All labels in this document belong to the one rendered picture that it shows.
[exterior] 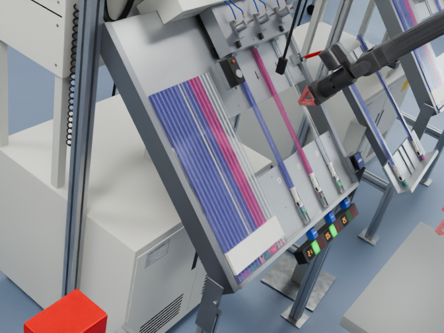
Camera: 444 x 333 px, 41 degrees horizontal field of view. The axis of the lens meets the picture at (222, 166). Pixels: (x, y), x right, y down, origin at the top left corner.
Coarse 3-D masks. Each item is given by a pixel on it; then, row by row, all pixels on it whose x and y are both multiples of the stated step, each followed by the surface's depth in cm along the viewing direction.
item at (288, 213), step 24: (312, 144) 182; (288, 168) 171; (312, 168) 179; (336, 168) 188; (288, 192) 168; (312, 192) 176; (336, 192) 185; (288, 216) 166; (312, 216) 173; (216, 240) 145
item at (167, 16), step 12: (144, 0) 152; (156, 0) 149; (168, 0) 147; (180, 0) 146; (192, 0) 149; (204, 0) 152; (216, 0) 155; (228, 0) 160; (144, 12) 153; (168, 12) 148; (180, 12) 146; (192, 12) 152
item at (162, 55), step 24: (120, 24) 141; (144, 24) 146; (168, 24) 152; (192, 24) 158; (144, 48) 144; (168, 48) 150; (192, 48) 156; (264, 48) 178; (288, 48) 186; (144, 72) 142; (168, 72) 148; (192, 72) 154; (216, 72) 160; (240, 96) 165; (264, 96) 172
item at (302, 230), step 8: (352, 184) 190; (344, 192) 185; (336, 200) 180; (328, 208) 176; (320, 216) 173; (312, 224) 169; (296, 232) 166; (304, 232) 165; (288, 240) 161; (280, 248) 157; (272, 256) 154; (264, 264) 151; (256, 272) 149; (248, 280) 146; (240, 288) 144
